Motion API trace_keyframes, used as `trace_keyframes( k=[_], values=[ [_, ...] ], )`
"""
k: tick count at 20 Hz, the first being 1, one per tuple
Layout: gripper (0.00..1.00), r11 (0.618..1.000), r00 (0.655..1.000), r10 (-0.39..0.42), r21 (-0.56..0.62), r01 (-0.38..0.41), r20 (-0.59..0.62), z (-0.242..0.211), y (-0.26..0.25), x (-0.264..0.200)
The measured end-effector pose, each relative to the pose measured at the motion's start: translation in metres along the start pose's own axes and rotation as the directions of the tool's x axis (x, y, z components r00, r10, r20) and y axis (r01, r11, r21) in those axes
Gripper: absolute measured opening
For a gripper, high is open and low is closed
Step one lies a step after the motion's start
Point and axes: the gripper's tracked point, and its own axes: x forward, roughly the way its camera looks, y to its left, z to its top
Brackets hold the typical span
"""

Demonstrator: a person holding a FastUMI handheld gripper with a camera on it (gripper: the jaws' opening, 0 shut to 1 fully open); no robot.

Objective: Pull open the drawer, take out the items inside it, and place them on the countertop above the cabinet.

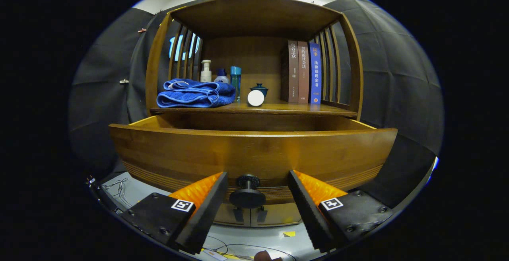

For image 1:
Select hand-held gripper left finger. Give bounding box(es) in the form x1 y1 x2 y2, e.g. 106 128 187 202
121 171 229 255

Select wooden cabinet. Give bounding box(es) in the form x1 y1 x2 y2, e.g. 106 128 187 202
145 0 364 228

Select tall teal bottle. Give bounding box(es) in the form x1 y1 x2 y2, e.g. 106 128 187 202
230 66 242 101

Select dark brown book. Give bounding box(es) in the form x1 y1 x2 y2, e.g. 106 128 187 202
280 40 299 103

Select thin white floor cables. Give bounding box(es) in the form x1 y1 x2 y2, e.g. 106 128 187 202
101 177 134 210

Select wooden countertop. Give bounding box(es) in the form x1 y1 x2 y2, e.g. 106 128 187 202
150 101 357 118

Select dark teal lidded teacup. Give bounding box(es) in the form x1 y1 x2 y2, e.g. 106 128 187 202
250 83 269 97

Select reddish brown book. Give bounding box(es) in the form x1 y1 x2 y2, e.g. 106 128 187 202
297 41 310 104

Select blue book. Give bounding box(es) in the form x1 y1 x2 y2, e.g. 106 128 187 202
309 42 322 105

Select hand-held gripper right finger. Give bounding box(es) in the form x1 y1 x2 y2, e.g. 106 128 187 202
288 169 394 253

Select folded blue towel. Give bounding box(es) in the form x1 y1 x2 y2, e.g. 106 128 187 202
156 78 236 109

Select white green facial cleanser tube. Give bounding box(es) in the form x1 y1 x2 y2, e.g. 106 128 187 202
247 90 265 107

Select white pump bottle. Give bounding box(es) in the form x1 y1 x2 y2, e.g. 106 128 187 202
200 60 212 83

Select wooden drawer with black knob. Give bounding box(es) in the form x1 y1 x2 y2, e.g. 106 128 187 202
109 112 398 210

